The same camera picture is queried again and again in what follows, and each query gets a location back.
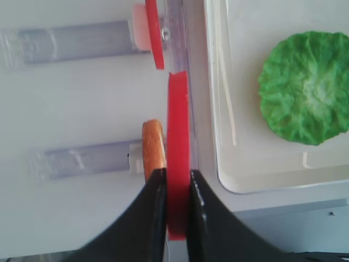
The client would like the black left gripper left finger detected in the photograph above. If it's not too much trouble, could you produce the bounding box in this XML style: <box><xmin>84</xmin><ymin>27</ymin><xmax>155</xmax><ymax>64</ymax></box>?
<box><xmin>64</xmin><ymin>168</ymin><xmax>167</xmax><ymax>261</ymax></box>

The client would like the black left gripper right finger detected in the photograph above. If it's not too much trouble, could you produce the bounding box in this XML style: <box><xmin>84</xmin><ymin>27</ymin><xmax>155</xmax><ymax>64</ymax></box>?
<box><xmin>186</xmin><ymin>169</ymin><xmax>309</xmax><ymax>262</ymax></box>

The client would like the red tomato slice thin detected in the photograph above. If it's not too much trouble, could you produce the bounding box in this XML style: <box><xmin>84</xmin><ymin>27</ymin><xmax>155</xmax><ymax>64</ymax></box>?
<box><xmin>166</xmin><ymin>71</ymin><xmax>190</xmax><ymax>241</ymax></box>

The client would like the clear holder bar bread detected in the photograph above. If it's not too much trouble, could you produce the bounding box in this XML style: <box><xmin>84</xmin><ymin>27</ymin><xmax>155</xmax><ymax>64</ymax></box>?
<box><xmin>27</xmin><ymin>140</ymin><xmax>144</xmax><ymax>181</ymax></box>

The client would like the sliced white bread piece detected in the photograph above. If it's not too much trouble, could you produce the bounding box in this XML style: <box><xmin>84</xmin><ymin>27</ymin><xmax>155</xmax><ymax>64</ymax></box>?
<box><xmin>142</xmin><ymin>119</ymin><xmax>167</xmax><ymax>182</ymax></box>

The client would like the green lettuce leaf on tray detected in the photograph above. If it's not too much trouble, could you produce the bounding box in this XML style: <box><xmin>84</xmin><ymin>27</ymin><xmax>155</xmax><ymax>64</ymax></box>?
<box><xmin>258</xmin><ymin>31</ymin><xmax>348</xmax><ymax>146</ymax></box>

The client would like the red tomato slice thick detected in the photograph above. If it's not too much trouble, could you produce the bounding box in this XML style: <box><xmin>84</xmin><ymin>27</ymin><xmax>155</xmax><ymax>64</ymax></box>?
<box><xmin>132</xmin><ymin>0</ymin><xmax>165</xmax><ymax>71</ymax></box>

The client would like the clear holder bar tomato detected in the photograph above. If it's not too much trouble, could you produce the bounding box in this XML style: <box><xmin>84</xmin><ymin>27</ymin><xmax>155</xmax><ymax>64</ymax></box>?
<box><xmin>1</xmin><ymin>20</ymin><xmax>142</xmax><ymax>68</ymax></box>

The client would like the cream rectangular tray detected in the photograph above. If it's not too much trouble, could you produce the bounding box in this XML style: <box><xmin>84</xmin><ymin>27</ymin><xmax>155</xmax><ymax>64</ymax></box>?
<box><xmin>204</xmin><ymin>1</ymin><xmax>348</xmax><ymax>194</ymax></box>

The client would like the clear long rail left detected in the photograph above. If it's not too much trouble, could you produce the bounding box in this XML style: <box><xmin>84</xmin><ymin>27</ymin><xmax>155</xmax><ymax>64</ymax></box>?
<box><xmin>160</xmin><ymin>0</ymin><xmax>199</xmax><ymax>169</ymax></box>

